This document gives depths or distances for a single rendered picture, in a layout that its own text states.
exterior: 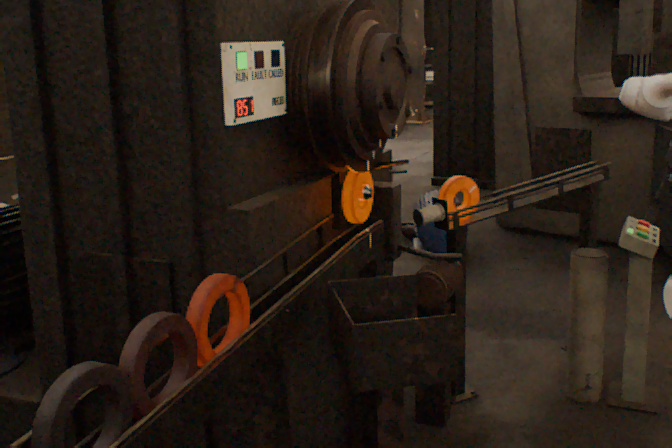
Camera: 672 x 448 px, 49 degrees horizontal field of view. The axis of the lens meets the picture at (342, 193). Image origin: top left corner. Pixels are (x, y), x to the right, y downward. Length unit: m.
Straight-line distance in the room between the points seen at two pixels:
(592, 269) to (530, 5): 2.41
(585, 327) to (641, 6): 2.08
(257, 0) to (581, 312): 1.50
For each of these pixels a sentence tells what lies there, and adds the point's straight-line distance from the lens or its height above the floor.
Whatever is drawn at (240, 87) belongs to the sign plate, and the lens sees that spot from 1.70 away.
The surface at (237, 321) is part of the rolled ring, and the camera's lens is 1.55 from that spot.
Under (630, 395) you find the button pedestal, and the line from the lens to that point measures 2.78.
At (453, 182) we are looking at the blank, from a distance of 2.47.
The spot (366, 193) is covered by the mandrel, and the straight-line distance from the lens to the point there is 2.05.
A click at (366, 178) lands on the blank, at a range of 2.08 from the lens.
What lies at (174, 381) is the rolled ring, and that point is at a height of 0.64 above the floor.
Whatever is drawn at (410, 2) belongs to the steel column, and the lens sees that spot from 10.94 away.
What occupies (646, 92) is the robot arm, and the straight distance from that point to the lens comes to 2.38.
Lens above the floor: 1.24
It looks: 12 degrees down
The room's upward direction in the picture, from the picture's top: 1 degrees counter-clockwise
